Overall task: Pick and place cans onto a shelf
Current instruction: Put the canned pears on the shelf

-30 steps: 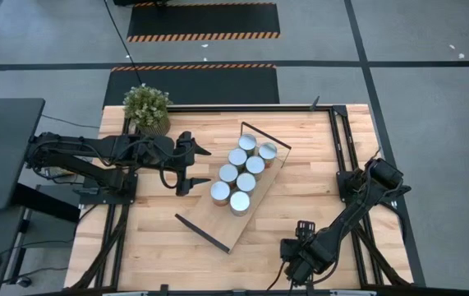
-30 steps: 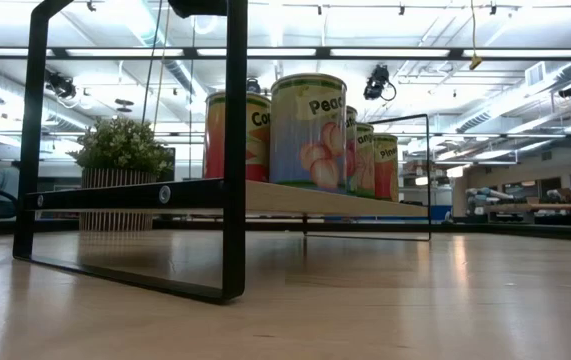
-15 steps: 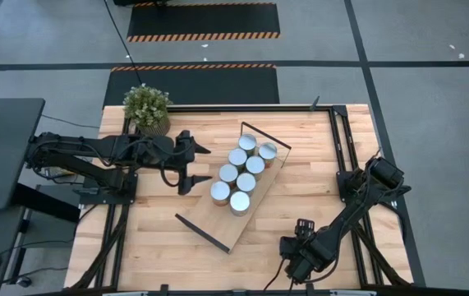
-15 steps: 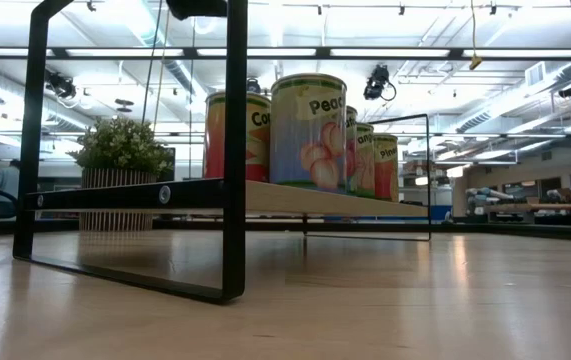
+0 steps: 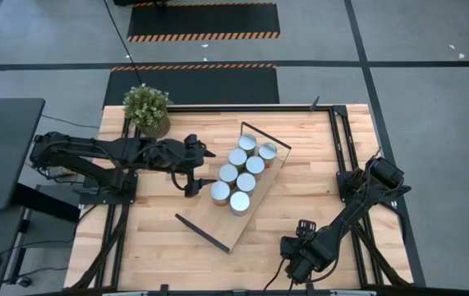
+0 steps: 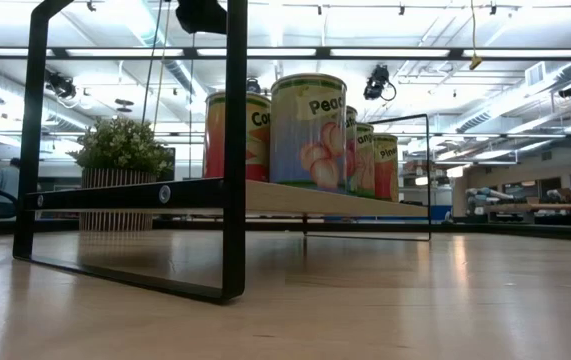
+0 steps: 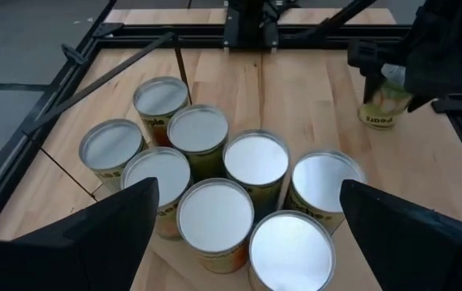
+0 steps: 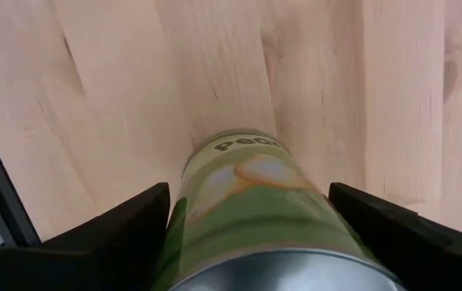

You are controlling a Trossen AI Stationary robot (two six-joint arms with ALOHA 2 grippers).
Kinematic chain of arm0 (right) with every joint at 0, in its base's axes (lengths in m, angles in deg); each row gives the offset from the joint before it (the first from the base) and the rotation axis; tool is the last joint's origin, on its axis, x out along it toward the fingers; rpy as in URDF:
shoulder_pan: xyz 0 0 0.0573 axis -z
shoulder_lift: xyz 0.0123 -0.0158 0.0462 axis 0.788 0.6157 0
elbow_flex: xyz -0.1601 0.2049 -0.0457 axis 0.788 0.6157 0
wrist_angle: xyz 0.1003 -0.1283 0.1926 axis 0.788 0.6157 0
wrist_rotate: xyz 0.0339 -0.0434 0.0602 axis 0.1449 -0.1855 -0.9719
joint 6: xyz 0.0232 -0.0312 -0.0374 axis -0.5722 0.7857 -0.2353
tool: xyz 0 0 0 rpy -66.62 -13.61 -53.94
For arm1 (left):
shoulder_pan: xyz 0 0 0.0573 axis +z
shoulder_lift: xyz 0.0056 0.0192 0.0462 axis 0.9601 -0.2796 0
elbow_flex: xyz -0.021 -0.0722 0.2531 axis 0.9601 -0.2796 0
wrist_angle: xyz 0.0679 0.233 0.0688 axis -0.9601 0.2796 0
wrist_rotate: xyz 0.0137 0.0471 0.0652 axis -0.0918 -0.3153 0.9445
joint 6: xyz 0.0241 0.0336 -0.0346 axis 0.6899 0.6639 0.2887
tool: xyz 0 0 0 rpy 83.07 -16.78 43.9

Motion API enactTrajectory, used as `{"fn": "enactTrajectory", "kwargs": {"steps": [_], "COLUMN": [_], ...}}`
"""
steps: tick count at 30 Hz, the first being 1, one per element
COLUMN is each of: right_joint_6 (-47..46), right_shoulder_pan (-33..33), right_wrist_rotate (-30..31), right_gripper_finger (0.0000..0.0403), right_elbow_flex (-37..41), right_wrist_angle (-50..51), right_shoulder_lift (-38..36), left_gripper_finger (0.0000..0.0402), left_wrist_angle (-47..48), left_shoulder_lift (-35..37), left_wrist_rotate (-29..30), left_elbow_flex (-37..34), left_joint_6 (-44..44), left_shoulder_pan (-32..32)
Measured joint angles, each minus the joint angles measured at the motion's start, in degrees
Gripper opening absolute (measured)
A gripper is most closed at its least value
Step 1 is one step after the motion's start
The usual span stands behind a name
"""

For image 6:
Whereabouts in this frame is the pineapple label can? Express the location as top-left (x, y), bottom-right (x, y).
top-left (373, 133), bottom-right (400, 203)

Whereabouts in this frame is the green potted plant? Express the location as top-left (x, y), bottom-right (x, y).
top-left (67, 117), bottom-right (175, 234)

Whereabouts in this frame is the yellow hanging connector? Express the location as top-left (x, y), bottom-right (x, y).
top-left (468, 0), bottom-right (484, 72)

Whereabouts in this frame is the corn label can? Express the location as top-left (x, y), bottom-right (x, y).
top-left (203, 91), bottom-right (272, 182)

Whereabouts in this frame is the black hanging camera with cable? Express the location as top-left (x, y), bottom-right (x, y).
top-left (363, 63), bottom-right (398, 102)

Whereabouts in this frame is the oranges label can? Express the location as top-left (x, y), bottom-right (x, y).
top-left (356, 122), bottom-right (376, 199)

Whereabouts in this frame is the grey white bench device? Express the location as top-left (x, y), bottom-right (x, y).
top-left (464, 186), bottom-right (517, 207)

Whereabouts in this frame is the thin hanging cable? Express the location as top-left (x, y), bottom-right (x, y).
top-left (151, 0), bottom-right (172, 132)
top-left (141, 0), bottom-right (165, 125)

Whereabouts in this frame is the silver ventilation duct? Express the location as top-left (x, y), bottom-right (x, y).
top-left (455, 59), bottom-right (571, 135)

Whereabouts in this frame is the peaches label can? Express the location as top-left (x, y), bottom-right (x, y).
top-left (269, 73), bottom-right (348, 195)

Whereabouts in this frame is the person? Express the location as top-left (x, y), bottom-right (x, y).
top-left (0, 157), bottom-right (23, 218)

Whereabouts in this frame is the wood topped rolling table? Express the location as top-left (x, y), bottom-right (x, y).
top-left (483, 201), bottom-right (571, 227)

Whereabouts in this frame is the wooden shelf with black legs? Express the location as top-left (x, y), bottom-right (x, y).
top-left (12, 0), bottom-right (434, 305)

